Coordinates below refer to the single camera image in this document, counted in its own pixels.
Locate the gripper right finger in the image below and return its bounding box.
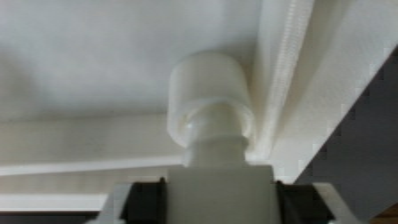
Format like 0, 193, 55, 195
313, 183, 366, 224

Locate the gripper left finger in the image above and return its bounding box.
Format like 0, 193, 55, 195
86, 183, 134, 224

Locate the white square table top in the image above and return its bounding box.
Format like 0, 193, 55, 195
0, 0, 398, 211

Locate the white leg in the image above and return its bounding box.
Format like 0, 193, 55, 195
167, 52, 281, 224

